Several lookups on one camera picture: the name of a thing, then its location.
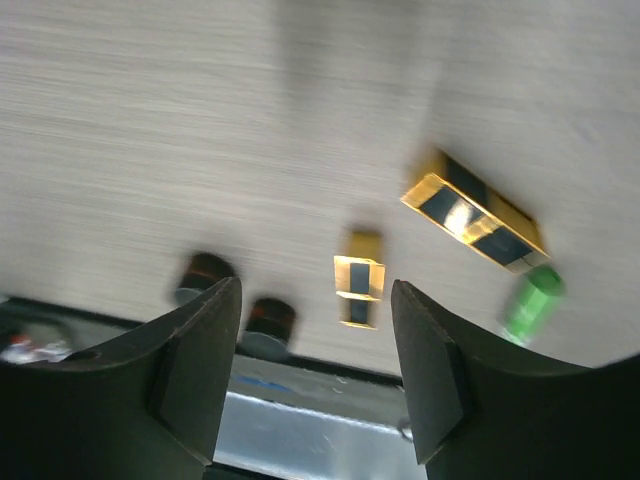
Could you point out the black round compact right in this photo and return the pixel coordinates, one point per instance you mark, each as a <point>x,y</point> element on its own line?
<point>268,330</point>

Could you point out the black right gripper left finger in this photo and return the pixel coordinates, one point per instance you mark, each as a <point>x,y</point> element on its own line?
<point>146,404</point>

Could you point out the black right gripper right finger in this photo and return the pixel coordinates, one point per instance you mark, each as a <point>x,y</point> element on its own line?
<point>481,407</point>

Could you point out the aluminium frame rail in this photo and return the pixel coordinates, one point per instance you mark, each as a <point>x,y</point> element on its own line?
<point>297,443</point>

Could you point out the gold black lipstick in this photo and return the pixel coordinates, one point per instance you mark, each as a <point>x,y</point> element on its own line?
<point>474,213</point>
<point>359,273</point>

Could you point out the green lip balm tube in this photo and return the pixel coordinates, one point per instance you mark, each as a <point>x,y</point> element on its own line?
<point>537,295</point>

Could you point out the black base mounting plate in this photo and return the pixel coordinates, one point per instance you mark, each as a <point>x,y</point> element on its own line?
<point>302,382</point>

